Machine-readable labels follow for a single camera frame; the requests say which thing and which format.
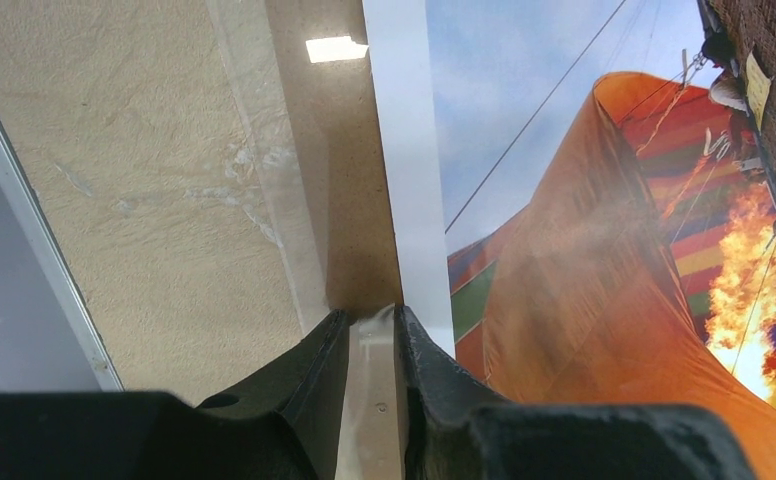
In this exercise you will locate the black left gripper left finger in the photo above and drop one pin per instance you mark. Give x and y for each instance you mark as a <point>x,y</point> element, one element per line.
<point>281,422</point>

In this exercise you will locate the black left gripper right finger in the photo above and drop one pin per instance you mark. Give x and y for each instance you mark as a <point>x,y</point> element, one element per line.
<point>458,428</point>

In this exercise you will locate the hot air balloon photo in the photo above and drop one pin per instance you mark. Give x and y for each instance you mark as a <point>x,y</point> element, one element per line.
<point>586,306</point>

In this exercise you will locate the brown cardboard backing board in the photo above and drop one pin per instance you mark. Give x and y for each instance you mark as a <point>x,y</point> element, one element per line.
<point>326,76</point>

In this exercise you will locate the aluminium table edge rail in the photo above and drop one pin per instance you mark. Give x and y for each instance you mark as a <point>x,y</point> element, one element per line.
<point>48,341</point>

